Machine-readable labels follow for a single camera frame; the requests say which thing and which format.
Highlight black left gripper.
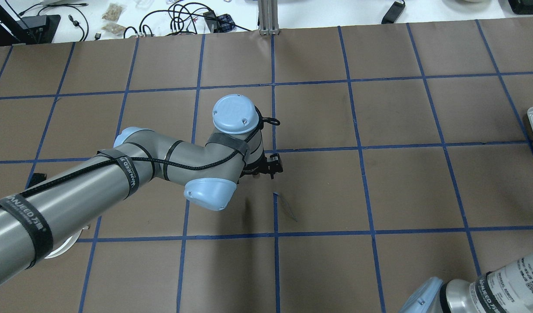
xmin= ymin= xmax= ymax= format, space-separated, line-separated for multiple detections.
xmin=240 ymin=153 xmax=284 ymax=180

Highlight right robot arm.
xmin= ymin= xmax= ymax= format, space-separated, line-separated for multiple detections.
xmin=399 ymin=253 xmax=533 ymax=313

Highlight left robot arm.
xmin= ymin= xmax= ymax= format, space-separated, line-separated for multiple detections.
xmin=0 ymin=94 xmax=283 ymax=286

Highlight black power adapter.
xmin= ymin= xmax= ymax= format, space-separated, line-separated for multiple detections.
xmin=381 ymin=0 xmax=406 ymax=24

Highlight black brake pad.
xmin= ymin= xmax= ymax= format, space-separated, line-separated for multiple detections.
xmin=30 ymin=173 xmax=47 ymax=184

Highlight black monitor stand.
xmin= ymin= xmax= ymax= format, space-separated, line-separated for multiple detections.
xmin=0 ymin=4 xmax=61 ymax=47

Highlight aluminium frame post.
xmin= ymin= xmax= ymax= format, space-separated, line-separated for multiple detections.
xmin=258 ymin=0 xmax=280 ymax=36

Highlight tangled black cables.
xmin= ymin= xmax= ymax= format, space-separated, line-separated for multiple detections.
xmin=123 ymin=2 xmax=254 ymax=39

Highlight white curved plastic bracket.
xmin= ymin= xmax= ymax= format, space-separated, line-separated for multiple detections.
xmin=45 ymin=229 xmax=83 ymax=259

